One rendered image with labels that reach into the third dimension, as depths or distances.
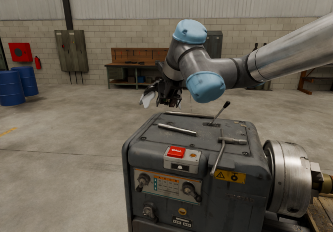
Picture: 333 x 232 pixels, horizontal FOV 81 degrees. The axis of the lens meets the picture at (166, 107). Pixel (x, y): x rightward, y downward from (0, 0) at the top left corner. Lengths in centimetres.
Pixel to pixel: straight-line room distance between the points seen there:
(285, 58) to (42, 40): 904
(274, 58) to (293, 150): 61
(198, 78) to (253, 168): 46
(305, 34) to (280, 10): 765
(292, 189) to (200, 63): 66
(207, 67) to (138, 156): 50
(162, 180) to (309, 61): 67
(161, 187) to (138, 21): 701
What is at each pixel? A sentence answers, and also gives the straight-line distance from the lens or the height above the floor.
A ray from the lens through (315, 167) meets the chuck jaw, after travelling 99.
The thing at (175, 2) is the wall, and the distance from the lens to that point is 750.
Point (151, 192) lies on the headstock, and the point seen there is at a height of 103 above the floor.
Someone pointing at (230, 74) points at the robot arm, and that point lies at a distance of 46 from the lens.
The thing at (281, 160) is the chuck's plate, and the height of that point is 121.
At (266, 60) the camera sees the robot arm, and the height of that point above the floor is 163.
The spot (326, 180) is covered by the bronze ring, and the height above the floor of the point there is 111.
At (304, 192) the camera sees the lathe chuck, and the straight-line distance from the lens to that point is 95.
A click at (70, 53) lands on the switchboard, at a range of 835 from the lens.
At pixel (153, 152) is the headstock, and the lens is 78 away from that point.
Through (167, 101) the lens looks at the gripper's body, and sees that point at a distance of 63.
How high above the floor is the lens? 166
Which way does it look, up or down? 19 degrees down
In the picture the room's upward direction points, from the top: straight up
